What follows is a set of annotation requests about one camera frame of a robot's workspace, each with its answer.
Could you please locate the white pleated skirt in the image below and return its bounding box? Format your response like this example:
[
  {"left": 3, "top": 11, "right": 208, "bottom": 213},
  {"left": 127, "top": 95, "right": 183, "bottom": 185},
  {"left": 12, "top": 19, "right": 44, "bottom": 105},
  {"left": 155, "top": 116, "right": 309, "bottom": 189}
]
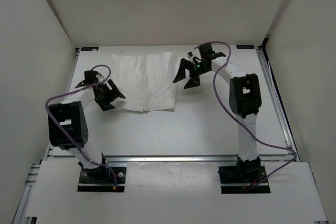
[{"left": 110, "top": 52, "right": 180, "bottom": 113}]

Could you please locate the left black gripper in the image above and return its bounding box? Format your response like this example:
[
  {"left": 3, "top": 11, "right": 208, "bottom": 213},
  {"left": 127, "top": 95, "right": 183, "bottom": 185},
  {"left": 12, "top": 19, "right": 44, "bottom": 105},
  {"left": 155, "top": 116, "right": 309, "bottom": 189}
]
[{"left": 94, "top": 79, "right": 124, "bottom": 111}]

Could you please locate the purple cable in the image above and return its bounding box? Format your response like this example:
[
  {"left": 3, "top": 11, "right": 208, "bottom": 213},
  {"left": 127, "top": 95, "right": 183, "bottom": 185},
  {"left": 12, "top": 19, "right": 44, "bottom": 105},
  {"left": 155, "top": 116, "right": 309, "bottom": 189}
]
[
  {"left": 44, "top": 64, "right": 119, "bottom": 190},
  {"left": 201, "top": 41, "right": 299, "bottom": 190}
]

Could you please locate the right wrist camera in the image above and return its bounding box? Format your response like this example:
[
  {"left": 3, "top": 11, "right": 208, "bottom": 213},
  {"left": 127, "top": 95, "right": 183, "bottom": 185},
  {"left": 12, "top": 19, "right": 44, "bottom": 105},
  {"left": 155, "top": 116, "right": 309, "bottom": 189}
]
[{"left": 187, "top": 48, "right": 202, "bottom": 65}]

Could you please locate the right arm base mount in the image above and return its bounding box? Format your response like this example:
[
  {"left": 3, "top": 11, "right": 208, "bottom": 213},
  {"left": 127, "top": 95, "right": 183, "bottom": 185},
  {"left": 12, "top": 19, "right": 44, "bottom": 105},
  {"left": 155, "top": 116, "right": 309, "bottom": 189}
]
[{"left": 218, "top": 157, "right": 271, "bottom": 194}]

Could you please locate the aluminium frame rail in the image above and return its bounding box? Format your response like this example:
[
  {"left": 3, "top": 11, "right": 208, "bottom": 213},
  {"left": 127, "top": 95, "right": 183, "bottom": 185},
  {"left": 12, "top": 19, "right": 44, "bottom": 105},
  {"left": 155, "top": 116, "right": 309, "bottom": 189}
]
[{"left": 45, "top": 154, "right": 293, "bottom": 163}]

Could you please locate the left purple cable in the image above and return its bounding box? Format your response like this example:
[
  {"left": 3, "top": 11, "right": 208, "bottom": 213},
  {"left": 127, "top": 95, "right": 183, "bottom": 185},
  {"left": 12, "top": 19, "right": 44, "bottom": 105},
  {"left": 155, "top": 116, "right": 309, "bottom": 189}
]
[{"left": 44, "top": 64, "right": 119, "bottom": 190}]

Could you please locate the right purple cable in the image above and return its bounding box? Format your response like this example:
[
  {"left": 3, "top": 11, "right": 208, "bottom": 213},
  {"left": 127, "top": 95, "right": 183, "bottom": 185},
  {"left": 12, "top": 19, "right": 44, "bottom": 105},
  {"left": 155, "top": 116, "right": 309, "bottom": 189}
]
[{"left": 201, "top": 41, "right": 299, "bottom": 190}]

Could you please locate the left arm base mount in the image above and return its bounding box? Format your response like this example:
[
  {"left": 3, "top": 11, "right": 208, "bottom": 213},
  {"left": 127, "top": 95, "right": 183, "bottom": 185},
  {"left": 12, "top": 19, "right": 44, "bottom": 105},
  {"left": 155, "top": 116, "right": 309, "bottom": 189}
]
[{"left": 77, "top": 163, "right": 127, "bottom": 193}]

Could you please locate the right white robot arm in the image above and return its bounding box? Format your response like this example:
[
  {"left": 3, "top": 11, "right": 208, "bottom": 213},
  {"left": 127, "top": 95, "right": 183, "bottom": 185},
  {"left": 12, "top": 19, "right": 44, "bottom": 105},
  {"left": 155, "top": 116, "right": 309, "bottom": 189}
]
[{"left": 173, "top": 42, "right": 261, "bottom": 162}]

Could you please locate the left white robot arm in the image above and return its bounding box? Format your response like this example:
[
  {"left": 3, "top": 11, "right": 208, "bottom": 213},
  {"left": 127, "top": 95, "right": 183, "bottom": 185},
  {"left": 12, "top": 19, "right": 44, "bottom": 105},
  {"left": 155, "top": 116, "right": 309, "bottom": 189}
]
[{"left": 45, "top": 65, "right": 125, "bottom": 182}]

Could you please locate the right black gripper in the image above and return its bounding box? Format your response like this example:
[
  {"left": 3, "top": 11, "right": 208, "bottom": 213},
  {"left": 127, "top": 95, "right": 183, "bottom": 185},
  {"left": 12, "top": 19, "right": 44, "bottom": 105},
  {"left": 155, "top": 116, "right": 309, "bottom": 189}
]
[{"left": 173, "top": 58, "right": 211, "bottom": 89}]

